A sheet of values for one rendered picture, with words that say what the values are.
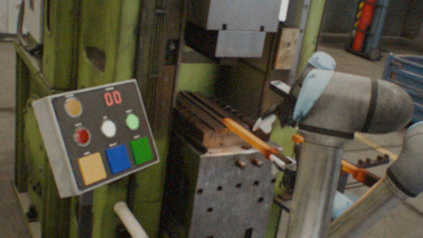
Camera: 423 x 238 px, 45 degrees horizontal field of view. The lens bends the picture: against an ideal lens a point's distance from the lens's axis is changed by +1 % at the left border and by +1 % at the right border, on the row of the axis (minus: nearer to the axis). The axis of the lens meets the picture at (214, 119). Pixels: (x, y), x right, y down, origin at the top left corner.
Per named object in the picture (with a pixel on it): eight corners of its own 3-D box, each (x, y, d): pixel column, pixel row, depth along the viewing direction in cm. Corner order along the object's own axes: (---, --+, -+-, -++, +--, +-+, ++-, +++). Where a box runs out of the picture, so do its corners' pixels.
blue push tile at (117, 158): (131, 167, 155) (124, 143, 155) (113, 174, 149) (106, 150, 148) (127, 168, 156) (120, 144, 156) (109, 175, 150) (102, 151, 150)
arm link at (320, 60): (312, 62, 145) (314, 45, 151) (295, 88, 153) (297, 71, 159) (337, 73, 146) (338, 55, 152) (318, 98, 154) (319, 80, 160)
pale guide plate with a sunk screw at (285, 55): (292, 69, 215) (300, 29, 209) (275, 69, 211) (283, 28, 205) (289, 68, 217) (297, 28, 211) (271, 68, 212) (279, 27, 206)
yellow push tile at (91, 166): (107, 177, 147) (99, 152, 147) (86, 185, 141) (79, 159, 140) (103, 177, 148) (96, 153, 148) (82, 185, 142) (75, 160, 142)
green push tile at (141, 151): (153, 158, 163) (146, 136, 163) (137, 164, 157) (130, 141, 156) (149, 159, 164) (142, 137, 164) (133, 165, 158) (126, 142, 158)
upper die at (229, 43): (261, 57, 190) (266, 32, 186) (215, 57, 179) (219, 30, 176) (207, 31, 223) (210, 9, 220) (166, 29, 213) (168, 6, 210)
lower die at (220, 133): (245, 144, 202) (249, 124, 199) (201, 148, 192) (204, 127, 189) (197, 107, 235) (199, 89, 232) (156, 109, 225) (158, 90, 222)
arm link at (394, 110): (439, 88, 99) (380, 84, 148) (381, 78, 100) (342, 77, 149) (426, 146, 100) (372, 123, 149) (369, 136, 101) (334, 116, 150)
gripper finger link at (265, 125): (254, 139, 165) (278, 123, 163) (248, 124, 169) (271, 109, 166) (258, 141, 168) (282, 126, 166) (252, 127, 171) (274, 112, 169)
